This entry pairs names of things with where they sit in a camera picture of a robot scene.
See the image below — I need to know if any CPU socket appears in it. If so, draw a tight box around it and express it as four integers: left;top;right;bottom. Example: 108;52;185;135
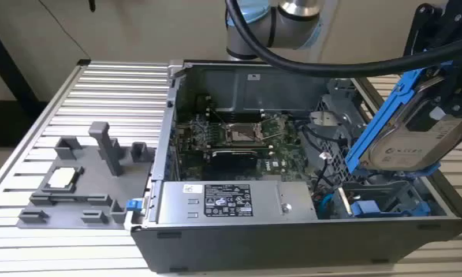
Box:
222;122;267;144

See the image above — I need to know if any hard disk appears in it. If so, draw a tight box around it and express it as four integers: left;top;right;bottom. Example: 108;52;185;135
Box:
345;68;462;181

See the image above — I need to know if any black graphics card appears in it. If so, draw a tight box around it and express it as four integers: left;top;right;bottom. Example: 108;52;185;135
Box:
205;148;260;181

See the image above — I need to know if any black wire white connector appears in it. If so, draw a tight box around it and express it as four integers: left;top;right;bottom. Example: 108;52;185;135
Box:
299;125;332;185

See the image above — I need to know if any grey parts rack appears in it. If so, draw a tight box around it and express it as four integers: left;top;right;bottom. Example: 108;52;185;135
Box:
17;121;158;230

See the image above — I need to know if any empty blue disk carrier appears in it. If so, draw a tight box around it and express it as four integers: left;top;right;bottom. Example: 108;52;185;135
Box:
349;201;432;218

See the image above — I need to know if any black open PC case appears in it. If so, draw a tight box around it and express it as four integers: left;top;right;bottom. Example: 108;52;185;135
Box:
128;59;462;274

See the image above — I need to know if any green motherboard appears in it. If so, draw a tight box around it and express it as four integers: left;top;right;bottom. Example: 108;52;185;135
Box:
174;114;316;182

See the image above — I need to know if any silver power supply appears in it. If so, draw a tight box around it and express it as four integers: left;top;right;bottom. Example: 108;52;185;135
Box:
154;181;319;224

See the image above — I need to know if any blue wire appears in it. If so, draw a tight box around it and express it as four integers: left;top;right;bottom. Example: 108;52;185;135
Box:
315;192;333;220

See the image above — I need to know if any black stand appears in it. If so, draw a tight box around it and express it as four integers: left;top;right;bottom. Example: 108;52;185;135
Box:
0;14;49;147

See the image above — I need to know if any silver CPU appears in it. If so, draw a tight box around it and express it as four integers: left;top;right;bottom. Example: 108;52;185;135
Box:
47;168;80;188

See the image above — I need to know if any blue case latch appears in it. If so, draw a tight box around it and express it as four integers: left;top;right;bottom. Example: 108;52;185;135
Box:
125;199;144;213

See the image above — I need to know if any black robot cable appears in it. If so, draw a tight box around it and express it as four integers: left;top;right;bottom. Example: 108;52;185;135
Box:
222;0;462;78

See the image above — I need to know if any perforated metal drive cage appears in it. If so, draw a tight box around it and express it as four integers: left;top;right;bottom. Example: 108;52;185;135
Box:
301;79;373;185

